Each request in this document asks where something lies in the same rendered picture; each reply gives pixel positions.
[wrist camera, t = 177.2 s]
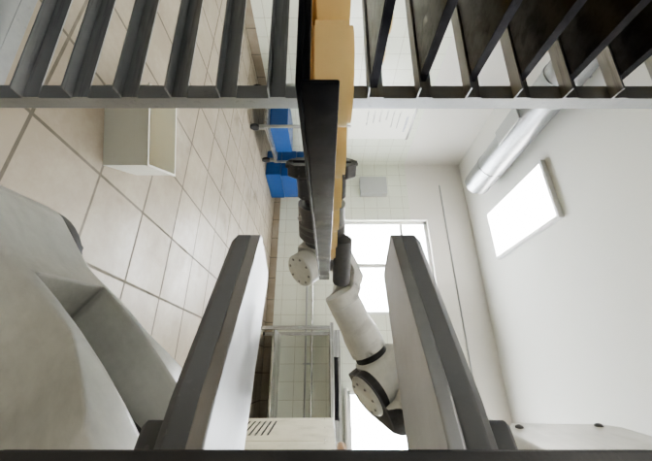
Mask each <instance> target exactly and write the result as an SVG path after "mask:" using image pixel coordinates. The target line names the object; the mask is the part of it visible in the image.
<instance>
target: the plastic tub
mask: <svg viewBox="0 0 652 461"><path fill-rule="evenodd" d="M176 144H177V109H105V119H104V151H103V165H104V166H108V167H111V168H114V169H117V170H120V171H123V172H127V173H130V174H133V175H171V176H173V177H175V176H176Z"/></svg>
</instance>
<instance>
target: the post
mask: <svg viewBox="0 0 652 461"><path fill-rule="evenodd" d="M60 86H61V85H43V88H42V91H41V93H40V96H39V98H21V97H20V96H19V95H17V94H16V93H15V92H14V91H12V90H11V89H10V88H9V86H8V85H0V108H87V109H298V103H297V95H296V87H295V85H287V86H286V89H285V98H269V95H268V91H267V86H266V85H238V88H237V97H236V98H219V96H218V94H217V91H216V89H215V85H190V86H189V87H188V93H187V98H170V96H169V95H168V93H167V92H166V90H165V89H164V85H141V86H140V91H139V95H138V98H120V97H119V95H118V94H117V93H116V92H115V91H114V89H113V88H112V85H93V86H92V87H91V89H90V93H89V96H88V98H71V97H70V96H69V95H68V94H67V93H66V92H65V91H64V90H63V89H62V88H61V87H60ZM431 87H432V93H433V99H416V96H415V88H414V85H384V86H383V99H376V98H367V86H366V85H354V94H353V108H352V109H652V86H625V87H626V88H625V89H626V92H627V94H628V97H629V98H628V99H611V98H610V96H609V93H608V90H607V87H606V86H577V87H576V88H577V91H578V95H579V99H562V95H561V92H560V88H559V86H528V87H529V91H530V95H531V98H530V99H513V95H512V91H511V86H480V92H481V97H482V98H481V99H465V95H464V89H463V86H448V85H431Z"/></svg>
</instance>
